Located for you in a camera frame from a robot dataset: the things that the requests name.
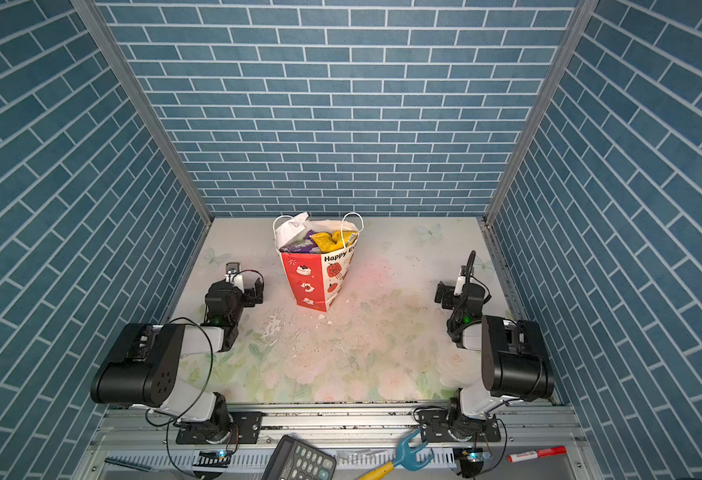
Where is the purple snack packet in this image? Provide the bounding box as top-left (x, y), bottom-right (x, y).
top-left (280, 230), bottom-right (322, 254)

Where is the red white paper gift bag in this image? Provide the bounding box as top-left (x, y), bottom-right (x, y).
top-left (272, 212), bottom-right (365, 312)

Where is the yellow snack packet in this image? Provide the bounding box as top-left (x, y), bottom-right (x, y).
top-left (309, 231), bottom-right (358, 253)

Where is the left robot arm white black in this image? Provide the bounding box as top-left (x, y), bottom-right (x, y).
top-left (90, 264), bottom-right (264, 447)

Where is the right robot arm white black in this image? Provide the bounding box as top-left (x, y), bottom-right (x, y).
top-left (435, 282), bottom-right (555, 442)

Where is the black calculator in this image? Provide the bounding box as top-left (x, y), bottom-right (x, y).
top-left (261, 435), bottom-right (337, 480)

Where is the blue yellow clamp tool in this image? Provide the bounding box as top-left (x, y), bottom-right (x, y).
top-left (359, 428), bottom-right (434, 480)

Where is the red white marker pen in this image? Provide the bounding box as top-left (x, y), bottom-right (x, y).
top-left (507, 446), bottom-right (567, 463)

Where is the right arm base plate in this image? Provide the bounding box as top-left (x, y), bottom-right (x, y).
top-left (412, 406), bottom-right (501, 443)

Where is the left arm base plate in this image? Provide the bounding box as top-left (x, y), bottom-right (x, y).
top-left (176, 411), bottom-right (264, 446)

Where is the aluminium front rail frame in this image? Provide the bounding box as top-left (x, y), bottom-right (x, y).
top-left (73, 402), bottom-right (601, 479)

